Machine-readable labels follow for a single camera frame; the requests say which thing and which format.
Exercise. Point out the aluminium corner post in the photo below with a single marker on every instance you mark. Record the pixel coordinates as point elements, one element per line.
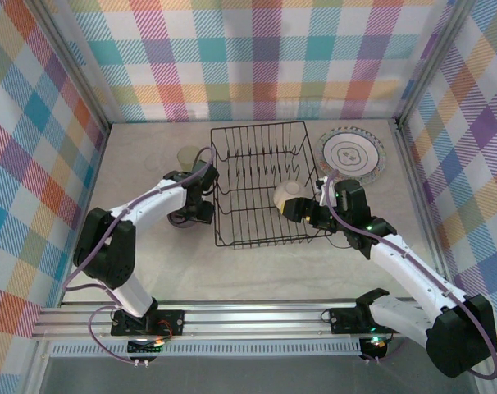
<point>433,61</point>
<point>74,61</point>

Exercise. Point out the black controller board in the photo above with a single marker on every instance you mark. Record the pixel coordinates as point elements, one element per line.
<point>375,346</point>
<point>144,348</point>

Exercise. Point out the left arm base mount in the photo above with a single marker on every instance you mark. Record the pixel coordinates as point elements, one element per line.
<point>174,320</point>

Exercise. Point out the cream bowl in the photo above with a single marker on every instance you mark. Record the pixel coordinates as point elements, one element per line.
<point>289,191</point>

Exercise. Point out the pale green tumbler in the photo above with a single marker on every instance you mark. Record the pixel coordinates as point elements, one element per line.
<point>187,158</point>

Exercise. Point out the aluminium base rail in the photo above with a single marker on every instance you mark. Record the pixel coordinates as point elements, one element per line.
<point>252,320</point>

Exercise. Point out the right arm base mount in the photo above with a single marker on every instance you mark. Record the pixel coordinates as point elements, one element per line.
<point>343,320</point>

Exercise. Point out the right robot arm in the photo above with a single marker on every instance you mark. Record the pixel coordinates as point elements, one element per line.
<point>412,271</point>

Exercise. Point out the aluminium side rail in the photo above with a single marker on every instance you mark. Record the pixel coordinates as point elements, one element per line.
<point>404,156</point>

